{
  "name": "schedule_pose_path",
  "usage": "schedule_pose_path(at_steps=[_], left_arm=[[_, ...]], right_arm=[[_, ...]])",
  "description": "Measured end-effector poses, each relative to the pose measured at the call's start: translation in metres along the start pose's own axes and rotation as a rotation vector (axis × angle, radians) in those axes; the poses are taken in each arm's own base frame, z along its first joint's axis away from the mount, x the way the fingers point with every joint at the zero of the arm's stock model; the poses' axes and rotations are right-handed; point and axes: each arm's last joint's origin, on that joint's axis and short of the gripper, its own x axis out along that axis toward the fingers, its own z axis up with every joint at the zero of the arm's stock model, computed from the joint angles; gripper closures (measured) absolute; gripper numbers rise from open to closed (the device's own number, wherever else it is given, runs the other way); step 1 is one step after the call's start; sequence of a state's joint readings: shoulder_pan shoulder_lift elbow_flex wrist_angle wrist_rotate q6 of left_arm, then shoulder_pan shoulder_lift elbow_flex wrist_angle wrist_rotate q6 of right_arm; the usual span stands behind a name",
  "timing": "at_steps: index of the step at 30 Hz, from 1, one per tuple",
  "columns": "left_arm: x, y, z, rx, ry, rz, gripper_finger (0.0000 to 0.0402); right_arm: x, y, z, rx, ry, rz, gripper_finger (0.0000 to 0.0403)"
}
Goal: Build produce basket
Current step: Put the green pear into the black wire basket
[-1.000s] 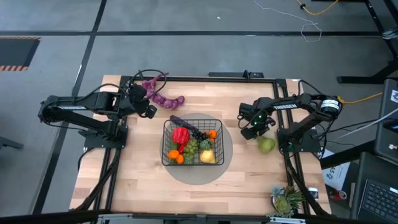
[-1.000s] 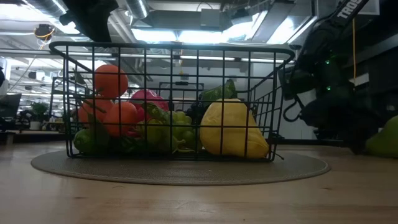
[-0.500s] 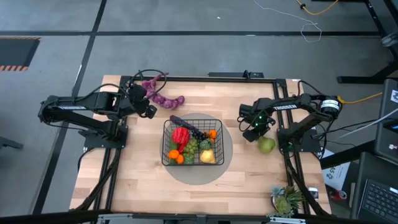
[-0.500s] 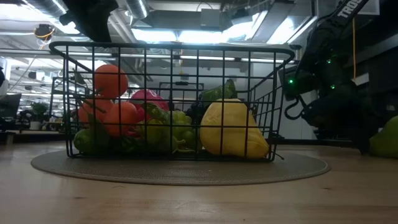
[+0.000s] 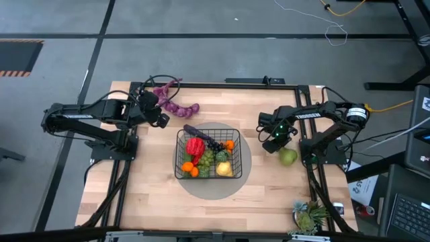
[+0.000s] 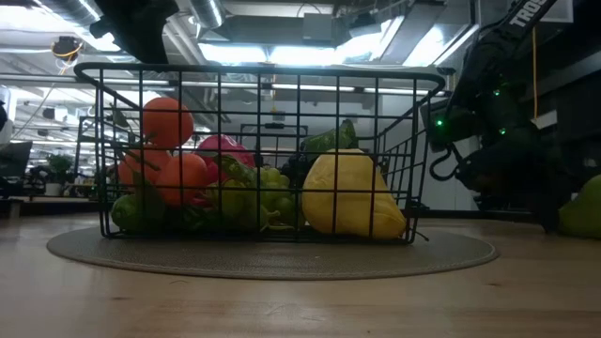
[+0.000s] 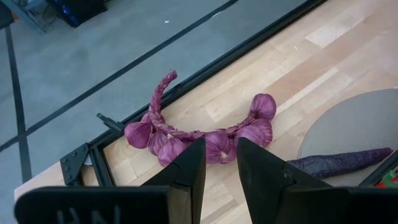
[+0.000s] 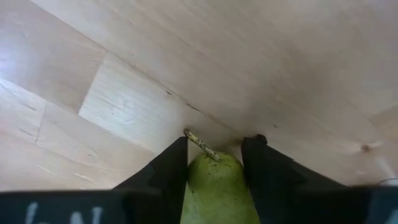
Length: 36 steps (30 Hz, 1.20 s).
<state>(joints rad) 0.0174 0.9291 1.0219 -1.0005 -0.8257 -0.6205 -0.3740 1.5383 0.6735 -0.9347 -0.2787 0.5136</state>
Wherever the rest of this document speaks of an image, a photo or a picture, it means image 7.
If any round grey placemat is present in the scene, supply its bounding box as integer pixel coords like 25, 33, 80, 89
297, 88, 398, 188

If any black equipment box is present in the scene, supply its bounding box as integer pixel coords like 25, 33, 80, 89
45, 0, 108, 29

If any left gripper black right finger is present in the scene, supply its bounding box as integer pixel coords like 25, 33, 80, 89
236, 137, 333, 224

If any purple garlic braid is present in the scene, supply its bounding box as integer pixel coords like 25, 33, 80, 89
123, 70, 277, 168

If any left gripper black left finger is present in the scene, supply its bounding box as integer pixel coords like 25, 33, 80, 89
141, 138, 207, 224

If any grey metal beam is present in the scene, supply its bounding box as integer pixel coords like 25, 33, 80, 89
1, 0, 47, 35

